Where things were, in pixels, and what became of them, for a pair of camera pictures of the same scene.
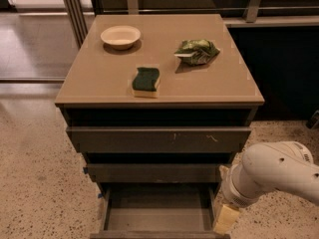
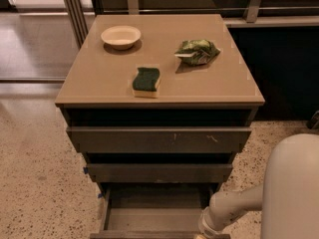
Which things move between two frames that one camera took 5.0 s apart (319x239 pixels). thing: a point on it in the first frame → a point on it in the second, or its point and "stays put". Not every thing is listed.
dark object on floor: (314, 120) stays put
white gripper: (233, 192) → (206, 226)
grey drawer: (159, 211) stays put
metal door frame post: (75, 13) stays put
